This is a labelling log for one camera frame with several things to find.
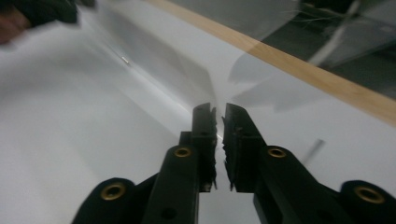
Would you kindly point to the white metal desk frame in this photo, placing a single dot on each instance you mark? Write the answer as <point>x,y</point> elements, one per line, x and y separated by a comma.
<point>333,37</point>

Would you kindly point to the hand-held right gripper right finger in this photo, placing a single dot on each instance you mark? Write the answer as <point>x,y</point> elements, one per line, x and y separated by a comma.
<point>249,168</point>

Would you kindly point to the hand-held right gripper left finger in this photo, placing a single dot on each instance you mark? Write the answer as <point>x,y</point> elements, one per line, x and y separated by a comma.
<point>186,174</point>

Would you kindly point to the clear plastic zip bag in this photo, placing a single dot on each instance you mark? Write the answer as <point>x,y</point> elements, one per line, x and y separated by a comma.
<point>249,18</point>

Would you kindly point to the small metal frame screw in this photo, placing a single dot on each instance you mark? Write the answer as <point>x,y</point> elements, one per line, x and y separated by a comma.
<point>125,60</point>

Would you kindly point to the long metal standoff pin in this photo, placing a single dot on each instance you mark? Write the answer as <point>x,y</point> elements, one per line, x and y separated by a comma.
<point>313,151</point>

